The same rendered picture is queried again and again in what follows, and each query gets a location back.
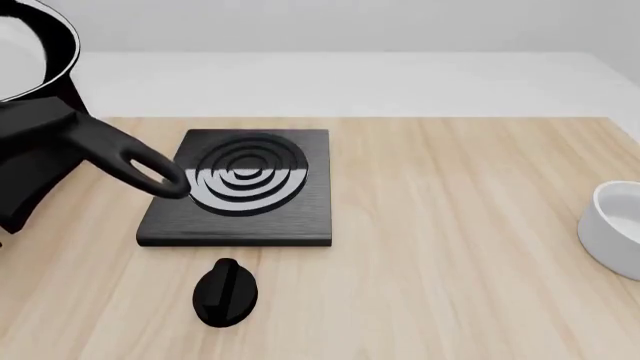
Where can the round black stove knob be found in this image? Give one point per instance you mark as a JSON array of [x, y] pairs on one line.
[[225, 296]]

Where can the black frying pan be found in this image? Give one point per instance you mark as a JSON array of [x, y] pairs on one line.
[[107, 150]]

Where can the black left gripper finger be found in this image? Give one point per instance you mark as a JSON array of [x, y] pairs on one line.
[[27, 195], [76, 95]]

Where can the flat black stove plate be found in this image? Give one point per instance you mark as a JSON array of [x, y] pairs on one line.
[[280, 210]]

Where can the white bowl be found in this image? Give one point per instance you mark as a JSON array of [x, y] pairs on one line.
[[612, 225]]

